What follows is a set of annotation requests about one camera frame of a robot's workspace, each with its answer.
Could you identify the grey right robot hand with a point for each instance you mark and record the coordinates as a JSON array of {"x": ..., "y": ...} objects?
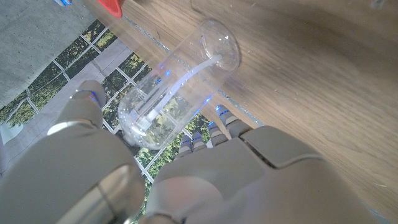
[{"x": 63, "y": 2}]

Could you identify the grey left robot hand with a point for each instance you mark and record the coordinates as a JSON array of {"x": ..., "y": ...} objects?
[{"x": 217, "y": 180}]

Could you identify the clear pump dispenser bottle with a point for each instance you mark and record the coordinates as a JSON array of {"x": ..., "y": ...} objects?
[{"x": 174, "y": 93}]

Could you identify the red bowl plate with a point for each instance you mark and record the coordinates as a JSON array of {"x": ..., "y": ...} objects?
[{"x": 113, "y": 7}]

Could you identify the printed window backdrop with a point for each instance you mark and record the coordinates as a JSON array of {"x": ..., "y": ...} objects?
[{"x": 46, "y": 84}]

